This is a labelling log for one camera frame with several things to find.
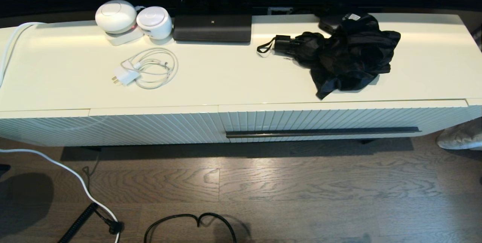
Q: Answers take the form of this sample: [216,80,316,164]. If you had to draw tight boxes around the light grey fabric bundle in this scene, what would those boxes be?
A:
[437,118,482,151]

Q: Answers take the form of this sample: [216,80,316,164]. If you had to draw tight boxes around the large white round speaker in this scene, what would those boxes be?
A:
[94,0,137,35]

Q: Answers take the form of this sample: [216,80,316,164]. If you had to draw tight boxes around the white TV cabinet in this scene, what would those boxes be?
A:
[0,12,482,148]

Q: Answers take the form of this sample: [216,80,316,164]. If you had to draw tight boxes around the thick white power cable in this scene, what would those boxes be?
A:
[0,149,121,243]

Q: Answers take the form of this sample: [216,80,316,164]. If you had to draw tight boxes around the black set-top box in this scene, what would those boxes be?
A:
[319,11,364,35]

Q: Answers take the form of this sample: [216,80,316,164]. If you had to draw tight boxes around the white charger with cable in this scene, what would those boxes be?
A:
[110,48,179,90]

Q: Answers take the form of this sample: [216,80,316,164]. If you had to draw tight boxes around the small white round speaker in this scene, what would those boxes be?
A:
[136,6,174,40]

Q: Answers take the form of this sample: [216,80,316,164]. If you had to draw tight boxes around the black rectangular soundbar box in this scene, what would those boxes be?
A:
[172,13,253,44]

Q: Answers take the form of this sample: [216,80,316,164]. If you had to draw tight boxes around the black umbrella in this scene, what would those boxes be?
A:
[257,14,401,100]

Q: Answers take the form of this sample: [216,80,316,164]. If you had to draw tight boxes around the black charging cable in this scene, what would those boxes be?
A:
[144,213,237,243]

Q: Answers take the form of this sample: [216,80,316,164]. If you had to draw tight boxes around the black coiled cable with plug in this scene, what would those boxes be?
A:
[56,202,125,243]

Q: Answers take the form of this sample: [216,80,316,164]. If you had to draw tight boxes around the white flat box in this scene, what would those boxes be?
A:
[104,28,144,46]

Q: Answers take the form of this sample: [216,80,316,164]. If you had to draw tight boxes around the white cabinet drawer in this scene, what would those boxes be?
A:
[218,99,469,144]

